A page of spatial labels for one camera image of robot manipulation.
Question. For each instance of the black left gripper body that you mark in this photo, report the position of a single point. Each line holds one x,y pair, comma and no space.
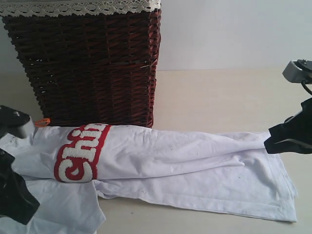
6,170

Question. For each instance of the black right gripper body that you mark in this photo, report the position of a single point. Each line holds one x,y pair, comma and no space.
306,115

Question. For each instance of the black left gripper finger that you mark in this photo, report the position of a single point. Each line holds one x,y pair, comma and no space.
16,202

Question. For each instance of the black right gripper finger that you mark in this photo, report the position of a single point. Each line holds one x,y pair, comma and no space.
287,137

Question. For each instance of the white t-shirt with red lettering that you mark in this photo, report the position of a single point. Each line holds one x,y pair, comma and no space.
68,168

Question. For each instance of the dark red wicker basket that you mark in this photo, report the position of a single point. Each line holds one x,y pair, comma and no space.
90,68

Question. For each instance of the white lace cloth trim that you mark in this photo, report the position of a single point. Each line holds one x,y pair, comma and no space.
55,8

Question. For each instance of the orange clothing tag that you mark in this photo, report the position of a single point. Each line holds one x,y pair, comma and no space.
42,122

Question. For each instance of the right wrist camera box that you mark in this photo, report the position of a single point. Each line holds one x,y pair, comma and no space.
298,71

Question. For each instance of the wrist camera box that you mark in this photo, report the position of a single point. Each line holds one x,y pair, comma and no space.
298,71
16,123

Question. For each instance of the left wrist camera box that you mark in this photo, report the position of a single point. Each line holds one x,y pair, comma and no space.
16,123

